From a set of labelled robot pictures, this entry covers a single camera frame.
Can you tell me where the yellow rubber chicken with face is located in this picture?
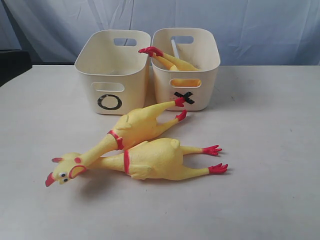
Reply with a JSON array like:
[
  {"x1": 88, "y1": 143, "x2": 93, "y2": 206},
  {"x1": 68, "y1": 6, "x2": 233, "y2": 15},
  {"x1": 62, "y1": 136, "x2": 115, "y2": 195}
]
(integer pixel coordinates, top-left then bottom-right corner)
[{"x1": 45, "y1": 97, "x2": 187, "y2": 187}]

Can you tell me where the yellow rubber chicken front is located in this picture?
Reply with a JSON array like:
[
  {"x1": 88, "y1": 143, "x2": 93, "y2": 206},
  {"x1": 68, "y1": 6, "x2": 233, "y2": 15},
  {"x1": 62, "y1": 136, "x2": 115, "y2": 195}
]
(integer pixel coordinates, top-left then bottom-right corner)
[{"x1": 51, "y1": 136, "x2": 229, "y2": 181}]

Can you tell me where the headless yellow rubber chicken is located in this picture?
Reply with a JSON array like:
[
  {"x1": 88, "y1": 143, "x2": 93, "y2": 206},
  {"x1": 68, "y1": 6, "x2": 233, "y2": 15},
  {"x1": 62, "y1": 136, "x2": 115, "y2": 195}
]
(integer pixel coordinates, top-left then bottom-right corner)
[{"x1": 138, "y1": 46, "x2": 201, "y2": 87}]

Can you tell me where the headless chicken with white tube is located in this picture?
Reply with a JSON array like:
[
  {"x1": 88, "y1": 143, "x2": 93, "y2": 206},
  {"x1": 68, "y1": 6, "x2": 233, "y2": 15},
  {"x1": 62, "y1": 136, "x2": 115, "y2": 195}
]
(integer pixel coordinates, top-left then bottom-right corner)
[{"x1": 170, "y1": 38, "x2": 180, "y2": 59}]

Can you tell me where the cream bin marked O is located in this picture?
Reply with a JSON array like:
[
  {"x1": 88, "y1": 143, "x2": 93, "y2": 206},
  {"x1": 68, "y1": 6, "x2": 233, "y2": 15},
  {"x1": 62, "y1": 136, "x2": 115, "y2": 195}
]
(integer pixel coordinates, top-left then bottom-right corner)
[{"x1": 74, "y1": 29, "x2": 151, "y2": 115}]

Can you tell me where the cream bin marked X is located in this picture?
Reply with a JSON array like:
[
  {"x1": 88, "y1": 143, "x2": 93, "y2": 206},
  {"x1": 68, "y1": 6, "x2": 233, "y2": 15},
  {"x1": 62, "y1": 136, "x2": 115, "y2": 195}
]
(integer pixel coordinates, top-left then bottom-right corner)
[{"x1": 151, "y1": 27, "x2": 221, "y2": 111}]

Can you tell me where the white backdrop curtain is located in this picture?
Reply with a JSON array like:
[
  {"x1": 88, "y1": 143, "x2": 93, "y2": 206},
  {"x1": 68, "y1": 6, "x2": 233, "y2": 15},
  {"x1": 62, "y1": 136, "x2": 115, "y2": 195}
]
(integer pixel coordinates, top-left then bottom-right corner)
[{"x1": 0, "y1": 0, "x2": 320, "y2": 65}]

